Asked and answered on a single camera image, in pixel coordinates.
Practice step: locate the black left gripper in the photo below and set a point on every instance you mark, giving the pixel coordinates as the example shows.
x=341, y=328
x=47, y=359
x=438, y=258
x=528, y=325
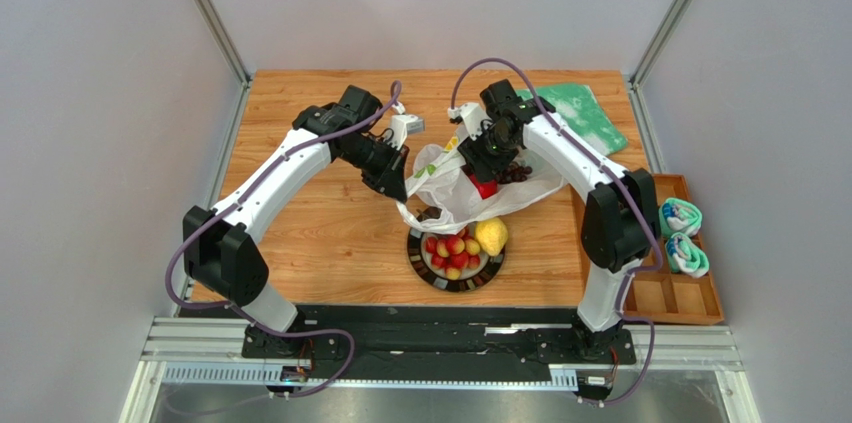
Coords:
x=391, y=179

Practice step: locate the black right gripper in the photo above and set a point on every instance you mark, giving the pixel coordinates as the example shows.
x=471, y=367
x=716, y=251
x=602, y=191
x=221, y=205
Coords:
x=480, y=168

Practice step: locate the red fake apple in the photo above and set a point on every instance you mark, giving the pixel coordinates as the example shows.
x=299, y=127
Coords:
x=485, y=189

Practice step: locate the white plastic bag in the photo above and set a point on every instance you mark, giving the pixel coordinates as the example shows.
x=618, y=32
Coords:
x=439, y=181

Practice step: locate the yellow fake lemon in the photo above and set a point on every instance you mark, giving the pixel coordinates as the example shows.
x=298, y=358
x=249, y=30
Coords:
x=492, y=236

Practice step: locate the red yellow cherry bunch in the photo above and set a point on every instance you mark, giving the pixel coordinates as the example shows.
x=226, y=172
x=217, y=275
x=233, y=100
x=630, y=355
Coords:
x=452, y=252

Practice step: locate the dark purple grape bunch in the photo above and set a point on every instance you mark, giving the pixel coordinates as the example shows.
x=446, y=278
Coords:
x=514, y=174

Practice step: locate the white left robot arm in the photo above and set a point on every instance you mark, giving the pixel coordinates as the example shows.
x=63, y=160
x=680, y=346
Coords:
x=220, y=245

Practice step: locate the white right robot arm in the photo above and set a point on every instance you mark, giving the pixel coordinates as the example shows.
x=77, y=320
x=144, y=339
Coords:
x=620, y=226

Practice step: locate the green white tie-dye cloth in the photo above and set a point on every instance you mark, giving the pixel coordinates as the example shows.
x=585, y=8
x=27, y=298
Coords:
x=578, y=106

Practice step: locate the black rimmed ceramic plate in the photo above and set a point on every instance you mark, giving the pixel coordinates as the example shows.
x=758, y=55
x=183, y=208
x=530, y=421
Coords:
x=415, y=258

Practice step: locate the mint white rolled sock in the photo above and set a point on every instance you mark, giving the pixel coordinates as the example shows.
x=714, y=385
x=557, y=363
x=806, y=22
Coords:
x=685, y=257
x=679, y=216

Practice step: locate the wooden compartment tray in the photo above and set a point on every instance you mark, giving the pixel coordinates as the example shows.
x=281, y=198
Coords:
x=671, y=297

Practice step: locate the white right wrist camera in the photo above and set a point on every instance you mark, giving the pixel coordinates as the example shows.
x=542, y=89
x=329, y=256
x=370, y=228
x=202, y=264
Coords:
x=471, y=120

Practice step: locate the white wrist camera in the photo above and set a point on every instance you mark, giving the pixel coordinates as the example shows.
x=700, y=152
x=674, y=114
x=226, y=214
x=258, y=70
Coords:
x=471, y=120
x=402, y=125

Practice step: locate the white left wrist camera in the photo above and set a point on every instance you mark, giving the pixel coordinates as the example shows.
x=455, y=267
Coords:
x=402, y=125

